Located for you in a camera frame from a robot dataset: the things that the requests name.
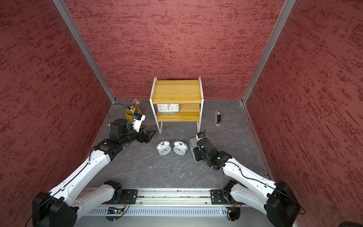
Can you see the aluminium corner post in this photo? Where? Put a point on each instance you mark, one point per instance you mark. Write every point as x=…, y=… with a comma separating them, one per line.
x=281, y=20
x=67, y=18

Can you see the bundle of coloured pencils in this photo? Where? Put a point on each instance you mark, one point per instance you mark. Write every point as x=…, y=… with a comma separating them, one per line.
x=136, y=103

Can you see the white frame wooden shelf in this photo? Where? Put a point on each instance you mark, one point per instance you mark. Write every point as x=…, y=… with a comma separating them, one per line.
x=187, y=93

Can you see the right aluminium corner post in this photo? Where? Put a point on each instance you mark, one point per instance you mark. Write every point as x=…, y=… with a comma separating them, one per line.
x=281, y=20

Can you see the grey square alarm clock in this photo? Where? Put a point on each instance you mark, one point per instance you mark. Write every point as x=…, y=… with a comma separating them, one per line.
x=168, y=108
x=192, y=144

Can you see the yellow metal pen bucket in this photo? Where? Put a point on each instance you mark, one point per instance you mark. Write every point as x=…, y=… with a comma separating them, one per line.
x=129, y=114

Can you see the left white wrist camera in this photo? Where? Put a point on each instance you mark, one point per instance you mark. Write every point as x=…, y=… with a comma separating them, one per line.
x=138, y=118

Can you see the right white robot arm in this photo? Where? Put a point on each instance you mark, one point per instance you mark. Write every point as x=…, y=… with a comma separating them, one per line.
x=276, y=200

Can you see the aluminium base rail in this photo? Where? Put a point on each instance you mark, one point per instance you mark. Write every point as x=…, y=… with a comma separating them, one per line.
x=167, y=203

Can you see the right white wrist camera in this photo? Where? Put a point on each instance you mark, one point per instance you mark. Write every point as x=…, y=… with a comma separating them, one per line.
x=200, y=135

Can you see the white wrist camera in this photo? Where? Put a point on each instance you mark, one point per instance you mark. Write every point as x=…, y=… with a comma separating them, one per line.
x=200, y=135
x=138, y=118

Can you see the white twin-bell clock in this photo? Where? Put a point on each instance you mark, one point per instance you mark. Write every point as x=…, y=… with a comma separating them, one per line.
x=180, y=147
x=164, y=148

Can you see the left aluminium corner post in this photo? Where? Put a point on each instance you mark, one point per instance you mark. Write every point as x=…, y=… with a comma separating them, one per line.
x=67, y=18

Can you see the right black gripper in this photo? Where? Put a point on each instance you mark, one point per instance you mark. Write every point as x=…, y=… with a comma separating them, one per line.
x=196, y=152

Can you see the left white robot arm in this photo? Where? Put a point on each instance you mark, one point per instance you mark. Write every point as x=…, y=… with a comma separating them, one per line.
x=62, y=206

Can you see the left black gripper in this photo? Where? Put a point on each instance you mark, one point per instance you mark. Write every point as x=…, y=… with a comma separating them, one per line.
x=142, y=139

